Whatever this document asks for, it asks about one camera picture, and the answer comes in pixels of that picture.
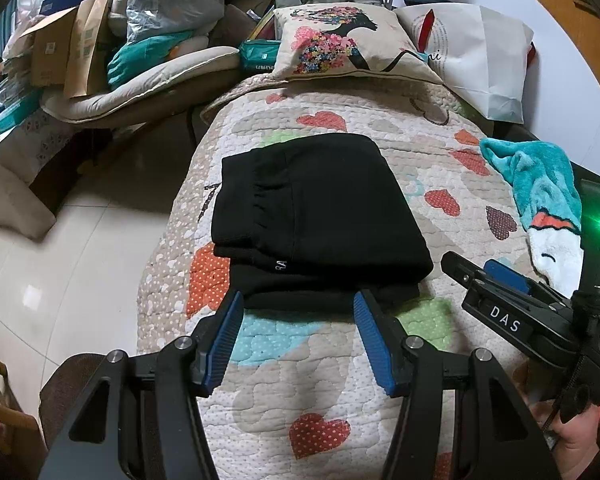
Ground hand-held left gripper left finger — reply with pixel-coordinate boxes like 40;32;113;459
37;289;246;480

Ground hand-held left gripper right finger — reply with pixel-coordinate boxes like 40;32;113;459
352;287;563;480

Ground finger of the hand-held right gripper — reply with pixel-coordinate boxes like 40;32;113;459
441;251;486;292
484;259;537;295

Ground black pants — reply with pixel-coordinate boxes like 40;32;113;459
211;133;435;311

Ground person's right hand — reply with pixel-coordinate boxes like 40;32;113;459
512;362;600;480

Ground heart print quilted bedspread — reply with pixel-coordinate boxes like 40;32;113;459
136;72;581;480

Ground teal fleece blanket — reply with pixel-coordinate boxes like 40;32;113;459
480;137;600;301

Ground white paper bag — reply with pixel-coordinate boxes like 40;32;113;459
395;4;537;123

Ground wooden chair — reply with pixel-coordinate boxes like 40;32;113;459
0;350;46;480

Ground wooden door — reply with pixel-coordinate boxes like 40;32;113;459
545;0;600;126

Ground beige floor cushion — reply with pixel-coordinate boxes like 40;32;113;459
0;155;58;243

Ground beige seat pad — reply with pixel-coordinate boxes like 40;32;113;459
40;45;241;123

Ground lattice print mattress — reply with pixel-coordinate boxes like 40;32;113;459
0;105;91;181

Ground teal packet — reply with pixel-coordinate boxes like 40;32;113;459
239;39;281;73

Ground floral figure print cushion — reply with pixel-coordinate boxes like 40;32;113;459
271;4;443;86

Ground teal cloth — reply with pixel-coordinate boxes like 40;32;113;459
107;30;196;86

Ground brown paper bag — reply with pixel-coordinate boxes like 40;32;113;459
62;0;116;98

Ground cardboard box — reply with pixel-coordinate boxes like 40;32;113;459
17;7;78;88

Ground clear plastic bag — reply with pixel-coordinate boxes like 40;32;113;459
125;0;226;43

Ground blue box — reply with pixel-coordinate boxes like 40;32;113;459
40;0;101;16

